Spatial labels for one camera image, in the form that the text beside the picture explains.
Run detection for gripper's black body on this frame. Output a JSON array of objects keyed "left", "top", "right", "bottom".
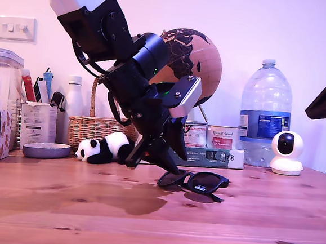
[{"left": 105, "top": 79, "right": 174, "bottom": 172}]

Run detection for black sunglasses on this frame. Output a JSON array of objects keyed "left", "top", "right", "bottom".
[{"left": 155, "top": 168, "right": 231, "bottom": 204}]

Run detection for cardboard can tray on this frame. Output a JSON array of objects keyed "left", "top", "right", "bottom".
[{"left": 176, "top": 144, "right": 246, "bottom": 171}]

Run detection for panda plush toy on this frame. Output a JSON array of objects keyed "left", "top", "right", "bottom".
[{"left": 73, "top": 128, "right": 137, "bottom": 168}]

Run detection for large clear water bottle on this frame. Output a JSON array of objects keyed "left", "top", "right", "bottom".
[{"left": 235, "top": 57, "right": 296, "bottom": 170}]

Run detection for white bottle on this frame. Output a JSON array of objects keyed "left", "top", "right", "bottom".
[{"left": 61, "top": 75, "right": 86, "bottom": 147}]

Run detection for cork globe on metal stand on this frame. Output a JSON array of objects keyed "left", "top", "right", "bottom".
[{"left": 148, "top": 26, "right": 225, "bottom": 125}]

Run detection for blue tube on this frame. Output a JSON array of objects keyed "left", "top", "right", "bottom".
[{"left": 41, "top": 72, "right": 55, "bottom": 103}]

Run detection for white paper strip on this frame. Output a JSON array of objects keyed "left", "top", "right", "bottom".
[{"left": 36, "top": 80, "right": 52, "bottom": 104}]

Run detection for grey bowl white inside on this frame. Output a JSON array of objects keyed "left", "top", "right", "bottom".
[{"left": 21, "top": 140, "right": 72, "bottom": 162}]

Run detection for black pen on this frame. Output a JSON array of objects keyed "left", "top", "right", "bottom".
[{"left": 32, "top": 75, "right": 44, "bottom": 103}]

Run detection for red and white packet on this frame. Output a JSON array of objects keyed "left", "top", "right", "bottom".
[{"left": 20, "top": 69, "right": 39, "bottom": 103}]

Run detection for clear plastic lidded container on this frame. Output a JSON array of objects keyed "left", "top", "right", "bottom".
[{"left": 0, "top": 48, "right": 26, "bottom": 152}]

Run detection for thick black sleeved cable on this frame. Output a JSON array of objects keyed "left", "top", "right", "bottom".
[{"left": 105, "top": 91, "right": 133, "bottom": 127}]

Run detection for wicker basket with handle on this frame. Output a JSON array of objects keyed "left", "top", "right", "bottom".
[{"left": 66, "top": 74, "right": 143, "bottom": 155}]

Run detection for thin black cable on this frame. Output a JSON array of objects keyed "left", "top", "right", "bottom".
[{"left": 69, "top": 40, "right": 113, "bottom": 81}]

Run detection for small white round camera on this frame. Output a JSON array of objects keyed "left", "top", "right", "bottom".
[{"left": 269, "top": 130, "right": 307, "bottom": 177}]

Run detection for metal wire rack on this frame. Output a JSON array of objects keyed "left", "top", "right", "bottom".
[{"left": 10, "top": 99, "right": 24, "bottom": 145}]

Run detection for white wall light switch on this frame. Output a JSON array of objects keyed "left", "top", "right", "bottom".
[{"left": 0, "top": 15, "right": 37, "bottom": 42}]

